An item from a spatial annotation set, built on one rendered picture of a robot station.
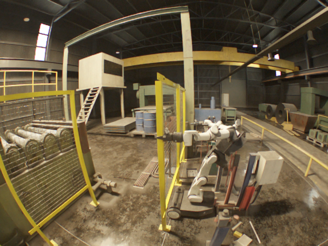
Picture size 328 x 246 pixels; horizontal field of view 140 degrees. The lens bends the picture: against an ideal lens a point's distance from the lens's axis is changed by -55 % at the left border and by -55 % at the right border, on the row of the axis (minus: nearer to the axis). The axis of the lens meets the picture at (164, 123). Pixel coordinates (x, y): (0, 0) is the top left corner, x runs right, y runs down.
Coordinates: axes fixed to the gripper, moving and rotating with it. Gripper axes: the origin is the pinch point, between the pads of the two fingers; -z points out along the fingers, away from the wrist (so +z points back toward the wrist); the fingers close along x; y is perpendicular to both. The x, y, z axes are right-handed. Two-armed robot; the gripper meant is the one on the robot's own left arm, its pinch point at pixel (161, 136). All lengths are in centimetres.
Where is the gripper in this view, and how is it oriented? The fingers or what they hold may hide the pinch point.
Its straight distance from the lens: 115.9
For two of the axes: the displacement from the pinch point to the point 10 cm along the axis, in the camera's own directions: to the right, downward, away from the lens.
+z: 9.7, 0.2, -2.4
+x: 2.4, -2.0, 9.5
